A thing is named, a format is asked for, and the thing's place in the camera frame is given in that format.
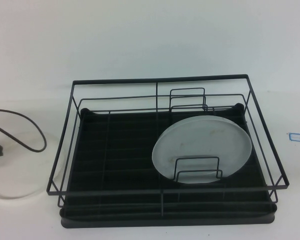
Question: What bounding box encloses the stained white round plate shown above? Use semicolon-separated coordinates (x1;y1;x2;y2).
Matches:
151;115;253;185

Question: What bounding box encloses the black plastic drip tray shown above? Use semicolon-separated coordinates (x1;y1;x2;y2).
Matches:
59;102;277;228

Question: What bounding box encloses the blue outlined table sticker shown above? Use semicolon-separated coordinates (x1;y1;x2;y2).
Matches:
288;132;300;144

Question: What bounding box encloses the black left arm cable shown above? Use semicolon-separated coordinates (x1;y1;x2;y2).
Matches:
0;108;47;153

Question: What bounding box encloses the black wire dish rack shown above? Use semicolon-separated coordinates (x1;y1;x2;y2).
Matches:
46;74;290;210

